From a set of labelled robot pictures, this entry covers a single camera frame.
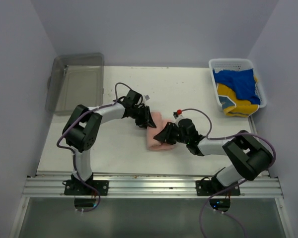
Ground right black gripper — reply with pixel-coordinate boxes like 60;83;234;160
154;122;189;145

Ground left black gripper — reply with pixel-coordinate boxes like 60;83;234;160
131;105;155;130

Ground pink towel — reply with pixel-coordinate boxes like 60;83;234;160
145;111;176;152

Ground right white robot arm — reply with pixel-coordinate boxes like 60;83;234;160
153;118;276;195

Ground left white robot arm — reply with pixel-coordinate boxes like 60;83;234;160
57;89;156;195

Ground yellow towel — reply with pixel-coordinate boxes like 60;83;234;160
214;76;261;118

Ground grey transparent plastic bin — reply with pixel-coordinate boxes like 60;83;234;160
45;53;104;116

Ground white plastic basket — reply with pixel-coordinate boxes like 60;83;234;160
209;58;267;111

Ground blue towel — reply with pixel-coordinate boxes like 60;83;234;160
213;68;261;105

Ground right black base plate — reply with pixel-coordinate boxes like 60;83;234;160
195;177;241;196

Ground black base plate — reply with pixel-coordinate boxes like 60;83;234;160
195;177;241;196
62;180;109;196

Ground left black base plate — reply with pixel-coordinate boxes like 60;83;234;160
62;180;109;196

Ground aluminium mounting rail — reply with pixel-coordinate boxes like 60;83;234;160
22;170;283;199

